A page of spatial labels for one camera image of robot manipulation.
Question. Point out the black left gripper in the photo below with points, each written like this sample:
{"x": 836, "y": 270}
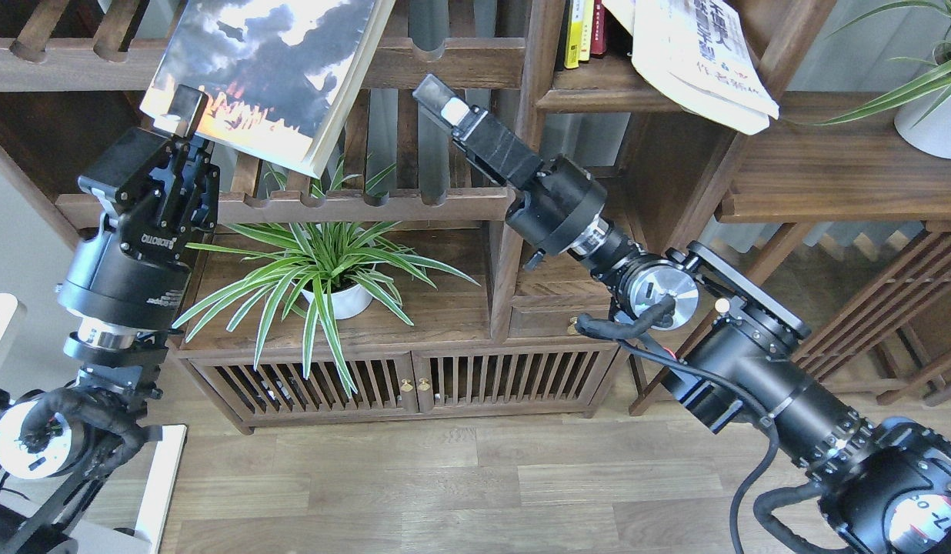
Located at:
{"x": 158, "y": 192}

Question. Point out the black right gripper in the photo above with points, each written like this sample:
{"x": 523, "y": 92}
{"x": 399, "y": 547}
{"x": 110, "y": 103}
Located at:
{"x": 560, "y": 206}

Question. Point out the tan paperback book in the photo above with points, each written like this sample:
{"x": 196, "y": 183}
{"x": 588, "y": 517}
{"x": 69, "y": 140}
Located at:
{"x": 281, "y": 76}

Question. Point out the large white book blue text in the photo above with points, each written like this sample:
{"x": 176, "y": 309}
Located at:
{"x": 694, "y": 52}

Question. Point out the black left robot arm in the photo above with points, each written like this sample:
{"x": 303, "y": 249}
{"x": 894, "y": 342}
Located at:
{"x": 125, "y": 361}

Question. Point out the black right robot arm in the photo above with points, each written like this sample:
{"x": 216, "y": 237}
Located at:
{"x": 727, "y": 346}

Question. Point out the wooden side shelf unit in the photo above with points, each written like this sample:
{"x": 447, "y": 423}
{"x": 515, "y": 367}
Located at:
{"x": 797, "y": 176}

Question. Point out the potted plant on side shelf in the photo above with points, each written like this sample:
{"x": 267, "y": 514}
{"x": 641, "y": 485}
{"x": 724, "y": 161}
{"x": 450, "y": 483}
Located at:
{"x": 900, "y": 52}

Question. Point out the yellow book spine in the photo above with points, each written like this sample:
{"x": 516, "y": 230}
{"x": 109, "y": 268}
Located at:
{"x": 570, "y": 54}

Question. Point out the red book spine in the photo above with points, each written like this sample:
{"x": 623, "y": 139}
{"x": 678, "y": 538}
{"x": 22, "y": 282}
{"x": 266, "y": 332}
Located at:
{"x": 598, "y": 43}

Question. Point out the cream book spine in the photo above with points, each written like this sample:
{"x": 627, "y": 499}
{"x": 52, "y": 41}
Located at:
{"x": 586, "y": 28}

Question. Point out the dark wooden bookshelf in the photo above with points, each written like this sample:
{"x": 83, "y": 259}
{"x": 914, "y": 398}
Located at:
{"x": 71, "y": 79}

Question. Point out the spider plant in white pot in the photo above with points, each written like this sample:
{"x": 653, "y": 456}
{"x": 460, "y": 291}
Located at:
{"x": 301, "y": 271}

